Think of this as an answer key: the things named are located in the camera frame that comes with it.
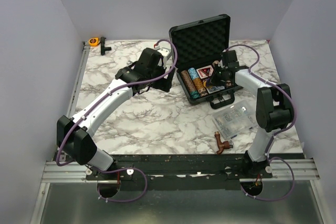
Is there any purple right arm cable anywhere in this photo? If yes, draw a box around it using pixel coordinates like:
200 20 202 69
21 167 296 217
225 45 299 200

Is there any blue playing card deck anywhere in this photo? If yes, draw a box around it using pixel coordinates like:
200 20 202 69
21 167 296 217
206 86 225 94

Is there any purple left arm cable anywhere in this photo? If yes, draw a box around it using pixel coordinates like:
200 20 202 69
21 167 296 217
56 39 179 203

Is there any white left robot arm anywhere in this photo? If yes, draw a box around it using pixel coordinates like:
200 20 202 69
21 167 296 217
57 48 175 179

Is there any brown chip stack row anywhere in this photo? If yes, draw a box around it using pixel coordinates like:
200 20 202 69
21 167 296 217
180 70 200 99

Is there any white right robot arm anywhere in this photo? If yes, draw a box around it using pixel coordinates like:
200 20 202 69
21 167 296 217
208 50 296 178

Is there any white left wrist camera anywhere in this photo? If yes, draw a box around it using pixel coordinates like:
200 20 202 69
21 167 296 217
155 47 172 60

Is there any black t-shaped tool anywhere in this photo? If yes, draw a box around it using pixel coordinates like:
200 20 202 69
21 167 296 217
100 37 112 56

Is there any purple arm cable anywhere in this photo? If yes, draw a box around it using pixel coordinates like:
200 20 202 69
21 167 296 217
225 45 299 200
56 39 179 203

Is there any clear plastic bag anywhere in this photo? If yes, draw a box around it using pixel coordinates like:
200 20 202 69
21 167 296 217
212 100 257 139

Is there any black triangular all-in button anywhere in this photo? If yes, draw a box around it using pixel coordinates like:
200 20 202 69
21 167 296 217
199 67 214 77

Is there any brown faucet tap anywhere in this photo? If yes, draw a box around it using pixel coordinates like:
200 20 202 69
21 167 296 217
214 131 233 155

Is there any black poker set case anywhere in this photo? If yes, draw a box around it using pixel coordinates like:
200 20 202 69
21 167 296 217
169 14 241 109

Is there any orange tape measure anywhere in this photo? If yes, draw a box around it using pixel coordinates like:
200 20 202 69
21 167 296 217
88 37 101 47

